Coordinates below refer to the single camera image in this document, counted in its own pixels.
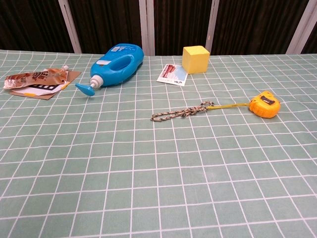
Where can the orange tape measure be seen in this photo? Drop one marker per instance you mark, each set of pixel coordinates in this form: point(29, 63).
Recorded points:
point(266, 108)

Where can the brown cardboard card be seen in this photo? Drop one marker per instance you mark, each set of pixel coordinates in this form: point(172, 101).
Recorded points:
point(49, 89)

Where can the blue pump detergent bottle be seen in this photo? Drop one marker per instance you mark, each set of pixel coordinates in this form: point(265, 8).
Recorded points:
point(116, 67)

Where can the picture postcard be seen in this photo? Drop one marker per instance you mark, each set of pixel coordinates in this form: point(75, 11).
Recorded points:
point(173, 74)

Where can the brown spout pouch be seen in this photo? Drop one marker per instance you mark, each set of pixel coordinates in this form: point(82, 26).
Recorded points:
point(32, 78)

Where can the green checkered tablecloth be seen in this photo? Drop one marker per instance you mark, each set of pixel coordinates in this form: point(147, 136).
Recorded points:
point(158, 161)

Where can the white frame post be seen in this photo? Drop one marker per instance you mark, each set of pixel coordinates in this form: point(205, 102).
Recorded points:
point(211, 23)
point(147, 26)
point(70, 24)
point(301, 27)

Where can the yellow cube block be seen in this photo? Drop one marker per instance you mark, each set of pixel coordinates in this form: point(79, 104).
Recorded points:
point(195, 60)

